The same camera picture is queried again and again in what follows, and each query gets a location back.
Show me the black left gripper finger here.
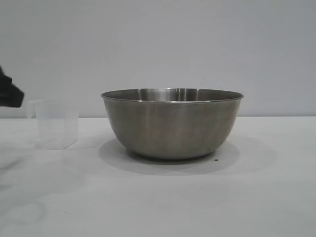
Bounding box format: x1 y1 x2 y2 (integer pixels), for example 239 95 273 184
0 65 26 109

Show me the stainless steel mixing bowl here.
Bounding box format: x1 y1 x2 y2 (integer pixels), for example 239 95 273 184
100 87 244 161

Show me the translucent plastic measuring cup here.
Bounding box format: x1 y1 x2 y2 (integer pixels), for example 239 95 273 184
27 99 80 151

